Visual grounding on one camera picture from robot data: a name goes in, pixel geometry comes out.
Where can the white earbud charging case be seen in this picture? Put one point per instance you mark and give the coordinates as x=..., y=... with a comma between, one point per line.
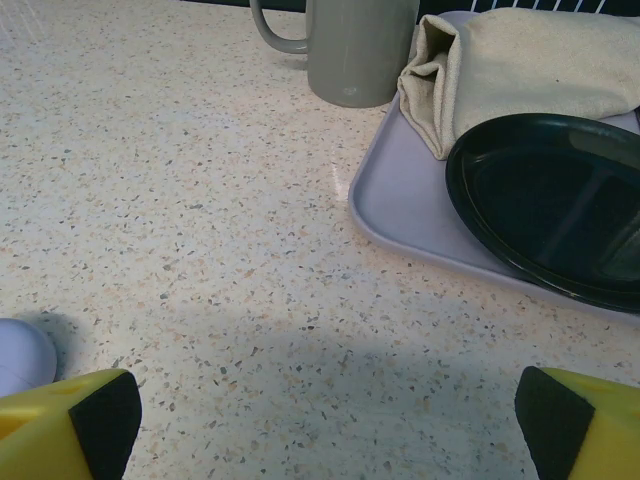
x=20, y=355

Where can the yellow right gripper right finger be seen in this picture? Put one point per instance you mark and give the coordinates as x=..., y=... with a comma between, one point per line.
x=600, y=440

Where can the grey ceramic mug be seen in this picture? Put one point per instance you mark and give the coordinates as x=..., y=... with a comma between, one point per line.
x=360, y=50

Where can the lavender plastic tray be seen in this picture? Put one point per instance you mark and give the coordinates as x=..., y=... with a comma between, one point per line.
x=400, y=200

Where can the black round plate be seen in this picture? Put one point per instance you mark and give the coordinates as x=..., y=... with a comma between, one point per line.
x=550, y=200

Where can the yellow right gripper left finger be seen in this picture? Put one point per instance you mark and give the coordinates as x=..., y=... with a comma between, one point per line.
x=40, y=440

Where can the beige folded cloth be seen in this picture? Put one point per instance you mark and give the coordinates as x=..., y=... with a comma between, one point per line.
x=525, y=70

